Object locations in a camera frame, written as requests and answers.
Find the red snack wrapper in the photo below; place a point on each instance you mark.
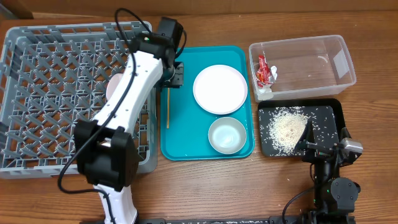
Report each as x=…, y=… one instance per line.
x=266, y=76

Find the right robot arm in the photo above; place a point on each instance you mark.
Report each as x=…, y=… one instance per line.
x=334, y=195

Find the grey bowl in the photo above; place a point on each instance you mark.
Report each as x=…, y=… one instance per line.
x=227, y=135

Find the clear plastic waste bin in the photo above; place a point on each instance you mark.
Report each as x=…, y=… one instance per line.
x=306, y=67

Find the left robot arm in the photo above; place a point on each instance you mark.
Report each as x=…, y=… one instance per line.
x=105, y=150

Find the wooden chopstick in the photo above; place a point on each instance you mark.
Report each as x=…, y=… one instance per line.
x=168, y=109

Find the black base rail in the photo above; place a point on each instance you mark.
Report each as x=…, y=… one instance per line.
x=270, y=220

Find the pile of white rice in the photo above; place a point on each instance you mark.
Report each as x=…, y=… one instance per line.
x=281, y=127

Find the black rectangular tray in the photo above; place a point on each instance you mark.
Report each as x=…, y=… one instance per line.
x=333, y=103

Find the pink small bowl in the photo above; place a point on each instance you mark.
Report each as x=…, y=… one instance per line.
x=112, y=85

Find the white round plate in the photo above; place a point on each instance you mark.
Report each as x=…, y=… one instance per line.
x=220, y=89

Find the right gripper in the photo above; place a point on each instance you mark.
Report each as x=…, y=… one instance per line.
x=316, y=152

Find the grey plastic dish rack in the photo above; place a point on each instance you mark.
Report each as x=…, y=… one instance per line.
x=51, y=78

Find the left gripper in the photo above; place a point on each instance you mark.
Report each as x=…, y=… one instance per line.
x=177, y=77

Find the teal plastic serving tray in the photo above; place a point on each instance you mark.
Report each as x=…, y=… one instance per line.
x=187, y=137

